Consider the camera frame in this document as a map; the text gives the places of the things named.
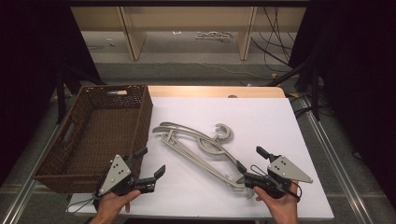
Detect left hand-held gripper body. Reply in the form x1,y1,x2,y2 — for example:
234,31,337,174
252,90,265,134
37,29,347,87
96,154,148,198

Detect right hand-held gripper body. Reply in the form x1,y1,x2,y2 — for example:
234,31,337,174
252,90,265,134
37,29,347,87
244,154,314,200

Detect grey plastic clothes hanger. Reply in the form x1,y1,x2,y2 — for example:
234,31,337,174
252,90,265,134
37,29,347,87
153,122,257,200
151,120,247,191

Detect brown wicker basket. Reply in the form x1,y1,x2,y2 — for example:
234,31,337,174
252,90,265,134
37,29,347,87
32,83,154,194

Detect person's left hand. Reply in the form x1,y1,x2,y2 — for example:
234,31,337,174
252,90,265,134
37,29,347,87
92,189,142,223

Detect person's right hand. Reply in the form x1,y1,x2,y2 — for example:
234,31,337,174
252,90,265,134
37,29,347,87
253,182,301,220

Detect white table mat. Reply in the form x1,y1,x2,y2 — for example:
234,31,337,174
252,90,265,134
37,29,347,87
65,96,335,221

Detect black metal stand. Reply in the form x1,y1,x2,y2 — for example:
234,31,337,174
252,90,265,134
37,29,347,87
269,46,322,121
55,64,106,125

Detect black curtain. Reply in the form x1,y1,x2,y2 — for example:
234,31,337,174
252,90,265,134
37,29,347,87
0,0,106,188
288,0,396,202

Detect white plastic parts on floor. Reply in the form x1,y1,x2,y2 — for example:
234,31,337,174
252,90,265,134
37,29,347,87
195,30,233,41

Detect beige wooden shelf unit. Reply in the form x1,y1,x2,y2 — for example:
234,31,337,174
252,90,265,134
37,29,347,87
70,6,308,62

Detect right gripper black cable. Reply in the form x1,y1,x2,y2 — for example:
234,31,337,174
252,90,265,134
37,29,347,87
249,163,304,203

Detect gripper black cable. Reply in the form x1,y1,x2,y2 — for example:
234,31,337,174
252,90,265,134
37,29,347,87
65,192,102,214
249,163,304,203

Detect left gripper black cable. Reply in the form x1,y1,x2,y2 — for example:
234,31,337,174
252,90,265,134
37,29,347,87
65,192,102,214

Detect aluminium floor rail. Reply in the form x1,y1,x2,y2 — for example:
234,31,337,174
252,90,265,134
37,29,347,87
0,123,61,224
298,95,376,224

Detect thin white floor cable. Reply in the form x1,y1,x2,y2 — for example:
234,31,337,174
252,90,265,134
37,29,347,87
141,46,273,80

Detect bundle of black floor cables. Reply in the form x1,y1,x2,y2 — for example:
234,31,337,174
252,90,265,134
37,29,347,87
250,6,302,75

